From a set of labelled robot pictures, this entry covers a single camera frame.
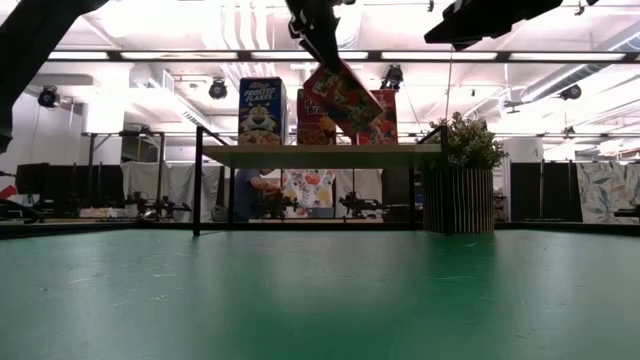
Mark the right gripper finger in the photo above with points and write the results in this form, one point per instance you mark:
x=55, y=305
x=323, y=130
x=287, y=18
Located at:
x=455, y=30

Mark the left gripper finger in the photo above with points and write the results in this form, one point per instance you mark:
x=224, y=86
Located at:
x=331, y=55

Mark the pink Raisin Bran cereal box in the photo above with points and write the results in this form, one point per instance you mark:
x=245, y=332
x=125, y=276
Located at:
x=307, y=125

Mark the blue Frosted Flakes cereal box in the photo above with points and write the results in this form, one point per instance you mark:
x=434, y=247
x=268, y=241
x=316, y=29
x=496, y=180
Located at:
x=260, y=115

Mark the black background robot arm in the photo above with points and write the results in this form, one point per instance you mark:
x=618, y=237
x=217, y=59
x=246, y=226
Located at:
x=357, y=204
x=160, y=206
x=280, y=205
x=627, y=212

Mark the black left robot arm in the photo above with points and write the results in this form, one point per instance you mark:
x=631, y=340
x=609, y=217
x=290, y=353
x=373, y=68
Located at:
x=30, y=60

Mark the black overhead light bar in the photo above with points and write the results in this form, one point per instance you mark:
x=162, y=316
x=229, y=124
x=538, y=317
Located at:
x=501, y=55

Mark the black ceiling spotlight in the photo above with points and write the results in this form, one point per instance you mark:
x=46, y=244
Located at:
x=218, y=90
x=48, y=97
x=393, y=77
x=571, y=92

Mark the white draped cloth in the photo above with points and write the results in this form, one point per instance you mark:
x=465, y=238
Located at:
x=365, y=182
x=180, y=185

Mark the floral print cloth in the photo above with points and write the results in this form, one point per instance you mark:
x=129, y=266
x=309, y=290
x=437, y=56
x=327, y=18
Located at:
x=310, y=192

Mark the person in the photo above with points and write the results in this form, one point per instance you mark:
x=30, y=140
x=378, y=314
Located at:
x=247, y=195

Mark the green plant in ribbed pot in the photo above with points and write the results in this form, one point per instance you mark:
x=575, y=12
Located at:
x=460, y=200

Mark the black partition panel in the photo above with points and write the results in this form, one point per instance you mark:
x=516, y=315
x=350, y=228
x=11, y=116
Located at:
x=50, y=180
x=545, y=190

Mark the leaf print cloth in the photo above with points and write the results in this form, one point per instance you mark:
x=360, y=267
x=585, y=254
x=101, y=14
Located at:
x=607, y=192

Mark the black metal rack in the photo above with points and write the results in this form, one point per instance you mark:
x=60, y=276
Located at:
x=161, y=175

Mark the green table mat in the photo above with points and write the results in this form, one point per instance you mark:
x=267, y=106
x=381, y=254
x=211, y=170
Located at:
x=250, y=300

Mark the red object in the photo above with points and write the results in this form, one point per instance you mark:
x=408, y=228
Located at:
x=7, y=192

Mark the wooden shelf black metal frame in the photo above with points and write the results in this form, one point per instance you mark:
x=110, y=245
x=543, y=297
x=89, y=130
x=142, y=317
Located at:
x=320, y=156

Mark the black metal table frame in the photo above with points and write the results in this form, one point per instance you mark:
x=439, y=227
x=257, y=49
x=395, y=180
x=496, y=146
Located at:
x=75, y=230

